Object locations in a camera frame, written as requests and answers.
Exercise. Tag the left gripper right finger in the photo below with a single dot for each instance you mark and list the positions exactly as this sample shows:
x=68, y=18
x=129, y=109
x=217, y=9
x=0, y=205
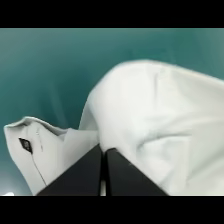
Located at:
x=126, y=180

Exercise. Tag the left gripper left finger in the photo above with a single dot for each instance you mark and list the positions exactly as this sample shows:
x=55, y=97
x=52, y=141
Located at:
x=83, y=176

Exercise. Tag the white shirt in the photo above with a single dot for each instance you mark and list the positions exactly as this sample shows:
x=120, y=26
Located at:
x=156, y=116

